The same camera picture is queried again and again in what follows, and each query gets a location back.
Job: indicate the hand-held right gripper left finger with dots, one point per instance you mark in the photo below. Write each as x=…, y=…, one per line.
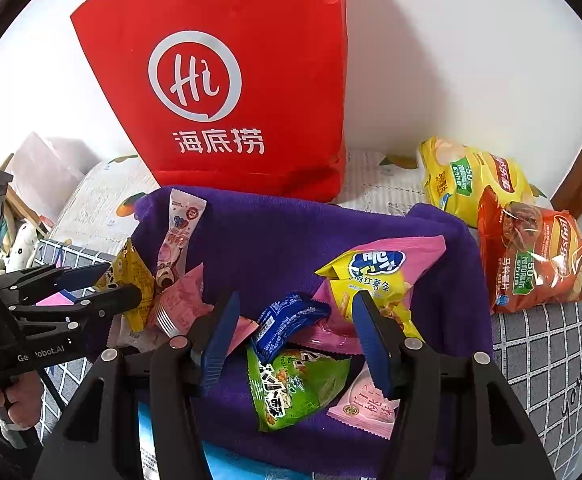
x=221, y=335

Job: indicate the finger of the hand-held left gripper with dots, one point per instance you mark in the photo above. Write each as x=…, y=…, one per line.
x=83, y=274
x=116, y=300

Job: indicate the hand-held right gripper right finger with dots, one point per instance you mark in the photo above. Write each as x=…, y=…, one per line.
x=371, y=340

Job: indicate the small pink packet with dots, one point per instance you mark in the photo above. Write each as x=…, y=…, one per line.
x=243, y=330

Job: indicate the small yellow triangular packet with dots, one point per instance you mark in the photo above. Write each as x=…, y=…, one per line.
x=133, y=270

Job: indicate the pink candy packet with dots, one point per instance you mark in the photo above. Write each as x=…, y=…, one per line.
x=178, y=300

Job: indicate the dark blue snack packet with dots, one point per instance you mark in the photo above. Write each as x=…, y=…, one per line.
x=281, y=325

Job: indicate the pink peach snack packet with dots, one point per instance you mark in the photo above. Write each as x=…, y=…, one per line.
x=361, y=405

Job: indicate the green snack packet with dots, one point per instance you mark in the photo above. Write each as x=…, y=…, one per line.
x=296, y=390

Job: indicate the person's left hand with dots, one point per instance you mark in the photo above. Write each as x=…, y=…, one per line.
x=23, y=395

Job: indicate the yellow snack packet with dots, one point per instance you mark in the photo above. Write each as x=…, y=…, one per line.
x=371, y=272

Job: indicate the white plush toy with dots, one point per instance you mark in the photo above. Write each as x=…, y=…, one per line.
x=21, y=245

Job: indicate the white fruit print quilt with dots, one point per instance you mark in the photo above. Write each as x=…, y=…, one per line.
x=101, y=200

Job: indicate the long pink snack packet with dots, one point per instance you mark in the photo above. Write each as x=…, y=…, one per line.
x=178, y=230

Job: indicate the large pink snack packet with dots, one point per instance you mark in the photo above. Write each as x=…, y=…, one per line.
x=421, y=260

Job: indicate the white plastic bag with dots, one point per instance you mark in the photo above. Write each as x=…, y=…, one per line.
x=41, y=170

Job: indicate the purple towel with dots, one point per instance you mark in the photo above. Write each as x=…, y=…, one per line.
x=281, y=240

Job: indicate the orange chips bag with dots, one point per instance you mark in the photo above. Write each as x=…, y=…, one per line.
x=531, y=260

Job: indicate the yellow chips bag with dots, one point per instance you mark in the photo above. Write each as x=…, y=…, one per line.
x=451, y=175

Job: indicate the red paper bag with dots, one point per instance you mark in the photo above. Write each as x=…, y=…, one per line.
x=271, y=60

